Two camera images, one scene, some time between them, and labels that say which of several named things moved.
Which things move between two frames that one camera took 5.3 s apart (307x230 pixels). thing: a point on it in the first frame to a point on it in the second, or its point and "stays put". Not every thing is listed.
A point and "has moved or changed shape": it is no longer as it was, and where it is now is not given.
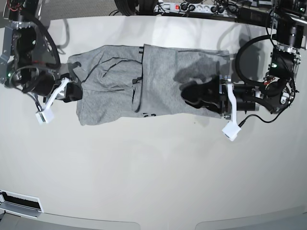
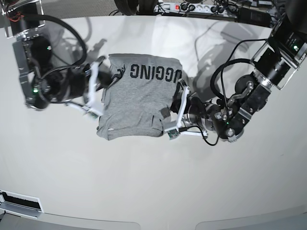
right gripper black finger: (206, 95) to (176, 102)
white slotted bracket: (19, 204) stays put
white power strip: (183, 7) stays put
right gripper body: (234, 97) to (198, 112)
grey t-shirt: (124, 85) has moved or changed shape
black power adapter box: (254, 16) stays put
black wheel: (128, 7) stays put
